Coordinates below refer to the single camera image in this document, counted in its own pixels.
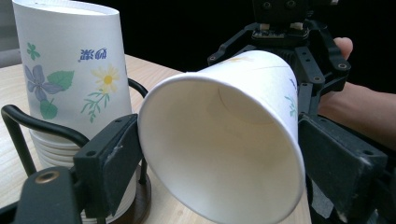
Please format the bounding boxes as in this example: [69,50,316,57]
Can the stack of paper cups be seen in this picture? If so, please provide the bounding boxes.
[11,0,139,224]

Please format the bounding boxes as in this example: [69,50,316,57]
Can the black wire cup holder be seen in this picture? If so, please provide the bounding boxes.
[0,77,153,224]

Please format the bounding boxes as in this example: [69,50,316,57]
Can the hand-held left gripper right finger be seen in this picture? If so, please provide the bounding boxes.
[297,112,389,224]

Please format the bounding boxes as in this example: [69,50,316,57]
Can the white floral paper cup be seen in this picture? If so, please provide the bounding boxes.
[137,49,307,224]

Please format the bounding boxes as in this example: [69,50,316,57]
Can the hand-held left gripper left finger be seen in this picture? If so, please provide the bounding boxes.
[73,113,145,219]

